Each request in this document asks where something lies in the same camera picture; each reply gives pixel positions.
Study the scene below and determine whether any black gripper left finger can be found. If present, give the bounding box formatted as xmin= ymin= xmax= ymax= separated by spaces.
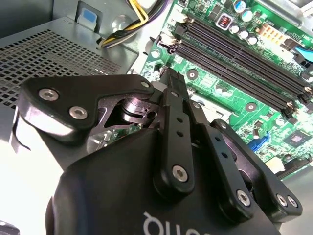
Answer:
xmin=19 ymin=68 xmax=196 ymax=202

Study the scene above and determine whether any metal socket cover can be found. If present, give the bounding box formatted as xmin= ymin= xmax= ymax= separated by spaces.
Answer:
xmin=188 ymin=92 xmax=232 ymax=123

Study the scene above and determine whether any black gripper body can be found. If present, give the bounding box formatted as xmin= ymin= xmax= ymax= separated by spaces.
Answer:
xmin=45 ymin=128 xmax=284 ymax=235

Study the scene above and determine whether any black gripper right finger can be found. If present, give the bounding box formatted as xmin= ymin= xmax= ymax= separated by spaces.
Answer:
xmin=175 ymin=73 xmax=303 ymax=225

